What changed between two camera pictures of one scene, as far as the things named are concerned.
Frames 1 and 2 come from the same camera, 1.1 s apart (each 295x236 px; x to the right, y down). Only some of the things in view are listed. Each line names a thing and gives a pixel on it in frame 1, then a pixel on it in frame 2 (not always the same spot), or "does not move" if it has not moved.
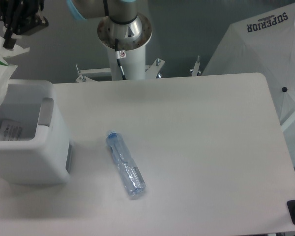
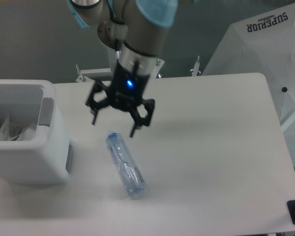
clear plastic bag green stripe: [1, 71] to [28, 134]
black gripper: [11, 12] to [128, 88]
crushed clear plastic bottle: [130, 173] does not move
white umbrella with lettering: [272, 44] does not move
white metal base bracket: [85, 75] does not move
